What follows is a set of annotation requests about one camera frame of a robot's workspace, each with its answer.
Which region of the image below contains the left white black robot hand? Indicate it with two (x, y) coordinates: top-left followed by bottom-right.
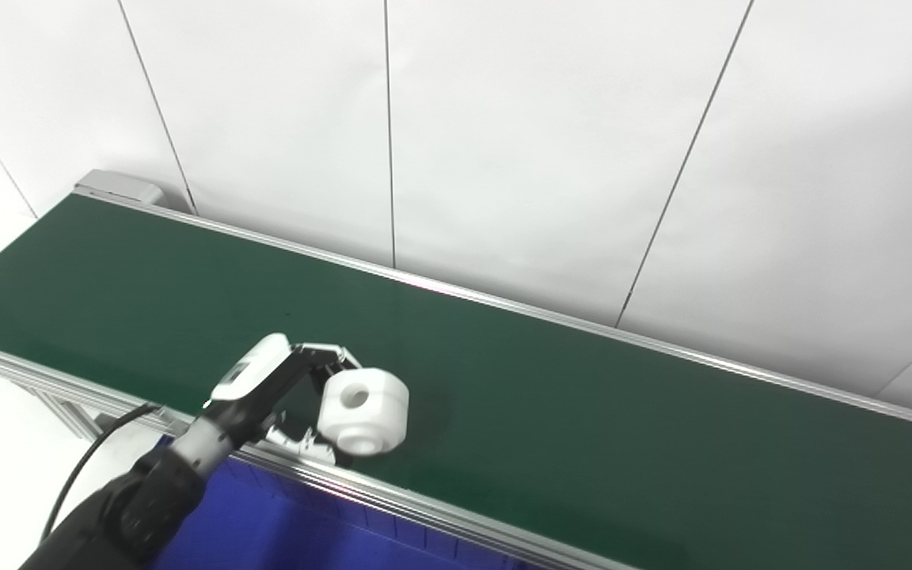
(203, 332), (363, 466)

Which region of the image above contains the white round plastic part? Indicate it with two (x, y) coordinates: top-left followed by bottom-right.
(316, 368), (410, 458)

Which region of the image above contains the blue plastic bin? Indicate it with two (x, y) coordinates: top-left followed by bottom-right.
(149, 453), (540, 570)

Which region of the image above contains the green conveyor belt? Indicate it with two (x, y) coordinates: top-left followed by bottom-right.
(0, 169), (912, 570)

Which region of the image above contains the aluminium conveyor support frame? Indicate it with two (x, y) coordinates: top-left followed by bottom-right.
(6, 378), (110, 441)

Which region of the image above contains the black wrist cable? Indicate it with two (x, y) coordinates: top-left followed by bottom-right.
(40, 403), (162, 544)

